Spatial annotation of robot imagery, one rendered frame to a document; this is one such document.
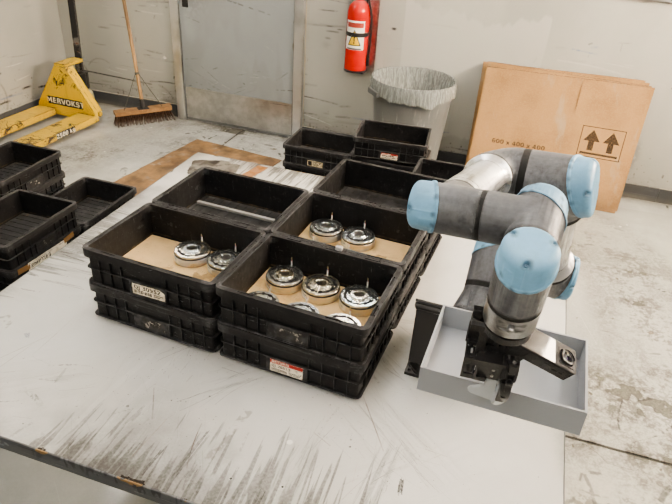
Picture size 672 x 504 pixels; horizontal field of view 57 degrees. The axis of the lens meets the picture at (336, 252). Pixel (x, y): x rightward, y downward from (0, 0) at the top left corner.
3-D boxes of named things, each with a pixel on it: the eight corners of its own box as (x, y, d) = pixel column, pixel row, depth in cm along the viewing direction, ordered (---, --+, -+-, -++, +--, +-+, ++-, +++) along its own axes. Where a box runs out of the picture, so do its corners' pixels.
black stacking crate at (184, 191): (308, 223, 204) (310, 192, 198) (268, 266, 180) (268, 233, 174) (204, 197, 215) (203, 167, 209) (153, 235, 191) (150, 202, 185)
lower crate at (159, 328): (268, 297, 186) (268, 264, 179) (216, 358, 162) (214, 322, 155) (156, 265, 197) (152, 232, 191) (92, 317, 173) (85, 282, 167)
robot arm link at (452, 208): (475, 138, 131) (409, 168, 87) (529, 145, 127) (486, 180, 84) (467, 191, 134) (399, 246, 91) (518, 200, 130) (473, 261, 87)
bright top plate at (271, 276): (308, 270, 171) (308, 268, 171) (295, 289, 163) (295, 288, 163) (274, 263, 174) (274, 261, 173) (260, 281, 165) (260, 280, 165)
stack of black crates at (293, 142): (359, 190, 379) (364, 138, 361) (345, 211, 355) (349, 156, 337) (299, 178, 389) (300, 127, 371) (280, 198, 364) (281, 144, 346)
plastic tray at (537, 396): (580, 360, 116) (588, 339, 113) (579, 435, 99) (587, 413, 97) (439, 324, 123) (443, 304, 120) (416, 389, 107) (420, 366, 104)
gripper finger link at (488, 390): (464, 394, 103) (472, 362, 97) (500, 402, 102) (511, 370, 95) (462, 410, 101) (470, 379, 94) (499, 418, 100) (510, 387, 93)
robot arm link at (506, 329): (544, 285, 86) (541, 332, 80) (537, 306, 89) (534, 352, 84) (489, 275, 87) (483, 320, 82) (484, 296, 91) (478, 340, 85)
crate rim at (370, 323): (403, 274, 163) (404, 266, 162) (366, 340, 139) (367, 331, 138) (268, 239, 175) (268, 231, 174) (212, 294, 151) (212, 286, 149)
